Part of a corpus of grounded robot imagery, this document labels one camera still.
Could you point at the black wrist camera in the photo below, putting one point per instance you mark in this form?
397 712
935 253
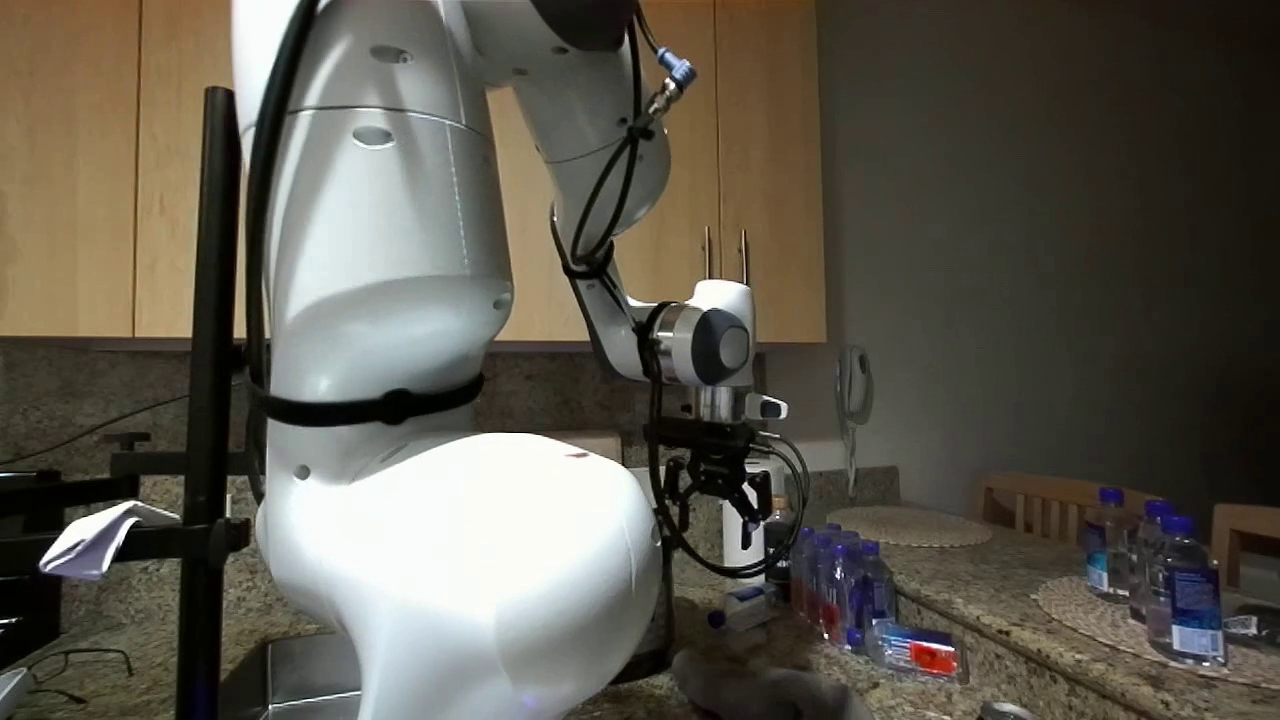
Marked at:
702 435

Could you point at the light wooden chair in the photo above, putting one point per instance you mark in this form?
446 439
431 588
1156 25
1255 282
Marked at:
1033 501
1247 526

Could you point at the round woven placemat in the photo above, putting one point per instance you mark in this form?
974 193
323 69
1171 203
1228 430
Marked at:
1065 607

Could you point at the blue label water bottle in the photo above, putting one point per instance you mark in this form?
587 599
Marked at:
1107 553
1195 603
1150 561

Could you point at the red white packet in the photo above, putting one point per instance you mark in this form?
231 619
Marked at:
920 655

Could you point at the white folded paper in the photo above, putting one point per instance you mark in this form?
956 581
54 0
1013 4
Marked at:
92 540

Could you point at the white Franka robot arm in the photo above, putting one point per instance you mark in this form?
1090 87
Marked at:
387 203

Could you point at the white wall phone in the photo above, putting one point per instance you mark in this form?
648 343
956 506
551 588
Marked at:
855 385

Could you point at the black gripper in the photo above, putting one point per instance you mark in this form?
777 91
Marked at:
718 471

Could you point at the grey towel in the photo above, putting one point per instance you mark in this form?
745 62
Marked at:
762 684

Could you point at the light wooden wall cabinet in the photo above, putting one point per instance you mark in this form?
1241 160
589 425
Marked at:
81 160

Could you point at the black vertical stand pole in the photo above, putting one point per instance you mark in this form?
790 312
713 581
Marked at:
209 267

